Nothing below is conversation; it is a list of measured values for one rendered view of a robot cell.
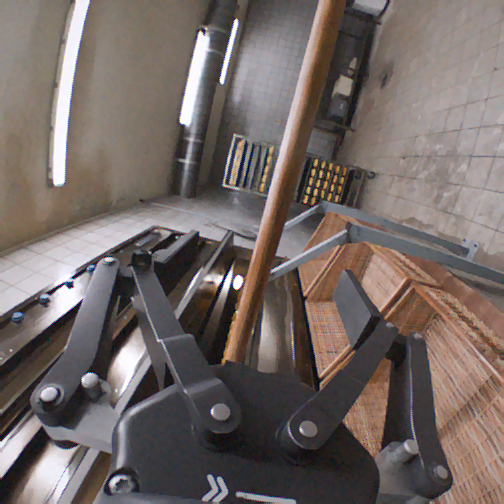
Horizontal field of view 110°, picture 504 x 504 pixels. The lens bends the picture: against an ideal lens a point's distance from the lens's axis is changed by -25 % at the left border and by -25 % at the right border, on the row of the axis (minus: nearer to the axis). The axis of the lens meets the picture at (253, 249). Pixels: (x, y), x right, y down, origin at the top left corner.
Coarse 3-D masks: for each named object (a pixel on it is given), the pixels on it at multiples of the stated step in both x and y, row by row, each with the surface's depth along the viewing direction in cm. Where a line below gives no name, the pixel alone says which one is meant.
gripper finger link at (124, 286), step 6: (156, 252) 16; (162, 252) 17; (120, 270) 13; (126, 270) 13; (120, 276) 13; (126, 276) 13; (120, 282) 13; (126, 282) 13; (132, 282) 13; (120, 288) 13; (126, 288) 13; (132, 288) 13; (120, 294) 13; (126, 294) 13; (132, 294) 13
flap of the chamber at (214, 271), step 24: (216, 264) 132; (192, 288) 98; (216, 288) 135; (192, 312) 93; (144, 360) 59; (144, 384) 54; (120, 408) 44; (96, 456) 33; (72, 480) 28; (96, 480) 32
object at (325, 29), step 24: (336, 0) 19; (336, 24) 20; (312, 48) 21; (312, 72) 22; (312, 96) 23; (288, 120) 25; (312, 120) 24; (288, 144) 25; (288, 168) 26; (288, 192) 27; (264, 216) 29; (264, 240) 29; (264, 264) 30; (264, 288) 32; (240, 312) 34; (240, 336) 35; (240, 360) 37
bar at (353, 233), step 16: (320, 208) 113; (336, 208) 111; (288, 224) 117; (352, 224) 66; (384, 224) 111; (400, 224) 110; (336, 240) 69; (352, 240) 69; (368, 240) 67; (384, 240) 66; (400, 240) 66; (432, 240) 111; (448, 240) 112; (464, 240) 115; (304, 256) 71; (416, 256) 67; (432, 256) 66; (448, 256) 66; (464, 256) 113; (272, 272) 74; (480, 272) 66; (496, 272) 65; (256, 320) 52; (256, 336) 47; (256, 352) 43; (256, 368) 39
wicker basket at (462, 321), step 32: (416, 288) 59; (416, 320) 65; (448, 320) 45; (480, 320) 48; (352, 352) 72; (448, 352) 55; (480, 352) 34; (320, 384) 78; (384, 384) 75; (448, 384) 51; (480, 384) 41; (352, 416) 64; (384, 416) 63; (448, 416) 47; (480, 416) 38; (448, 448) 42; (480, 448) 34; (480, 480) 30
